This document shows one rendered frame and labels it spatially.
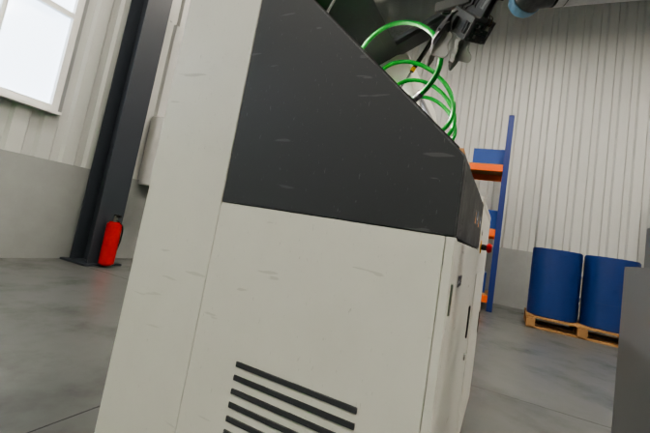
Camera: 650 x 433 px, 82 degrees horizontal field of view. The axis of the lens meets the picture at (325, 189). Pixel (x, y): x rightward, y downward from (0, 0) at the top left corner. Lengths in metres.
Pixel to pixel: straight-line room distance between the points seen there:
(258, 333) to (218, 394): 0.18
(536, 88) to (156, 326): 7.74
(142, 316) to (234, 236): 0.36
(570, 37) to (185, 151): 8.10
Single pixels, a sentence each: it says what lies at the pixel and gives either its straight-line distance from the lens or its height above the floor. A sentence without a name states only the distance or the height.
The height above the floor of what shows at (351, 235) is 0.76.
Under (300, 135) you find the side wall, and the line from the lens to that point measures 0.91.
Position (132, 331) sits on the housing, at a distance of 1.22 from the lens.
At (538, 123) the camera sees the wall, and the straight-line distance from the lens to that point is 7.97.
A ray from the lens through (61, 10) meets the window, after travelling 4.94.
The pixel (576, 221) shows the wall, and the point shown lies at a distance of 7.67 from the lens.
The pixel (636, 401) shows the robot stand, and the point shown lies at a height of 0.52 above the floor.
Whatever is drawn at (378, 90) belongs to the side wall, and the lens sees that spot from 0.87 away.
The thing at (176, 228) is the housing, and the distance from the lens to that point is 1.10.
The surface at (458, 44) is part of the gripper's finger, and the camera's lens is 1.08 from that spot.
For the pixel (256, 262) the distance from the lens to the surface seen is 0.92.
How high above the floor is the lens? 0.76
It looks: 6 degrees up
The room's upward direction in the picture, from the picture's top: 10 degrees clockwise
